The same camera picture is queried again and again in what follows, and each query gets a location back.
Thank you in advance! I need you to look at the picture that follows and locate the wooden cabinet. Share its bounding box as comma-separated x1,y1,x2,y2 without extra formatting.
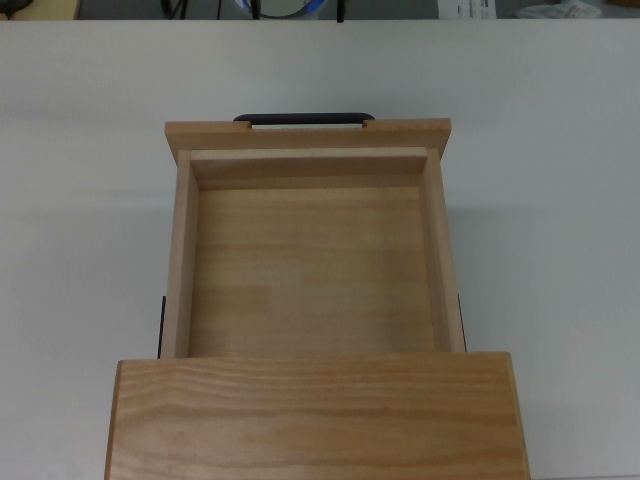
103,351,531,480

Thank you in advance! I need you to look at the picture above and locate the clear plastic bag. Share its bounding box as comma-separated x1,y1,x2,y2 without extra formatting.
514,0,609,21

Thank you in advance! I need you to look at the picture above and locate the wooden drawer with handle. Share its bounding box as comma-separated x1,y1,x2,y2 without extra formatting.
158,118,469,360

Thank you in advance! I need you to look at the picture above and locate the blue and white ring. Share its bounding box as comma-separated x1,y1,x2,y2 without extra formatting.
233,0,328,22

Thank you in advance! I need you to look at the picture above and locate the white printed paper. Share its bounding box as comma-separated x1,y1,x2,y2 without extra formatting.
437,0,499,21

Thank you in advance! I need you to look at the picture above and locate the yellow board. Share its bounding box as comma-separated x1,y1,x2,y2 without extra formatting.
0,0,82,22

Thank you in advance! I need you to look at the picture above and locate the black cables bundle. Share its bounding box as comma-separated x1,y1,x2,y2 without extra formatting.
158,0,192,21

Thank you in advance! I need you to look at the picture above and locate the black drawer handle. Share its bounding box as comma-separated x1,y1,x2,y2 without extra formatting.
232,112,376,133

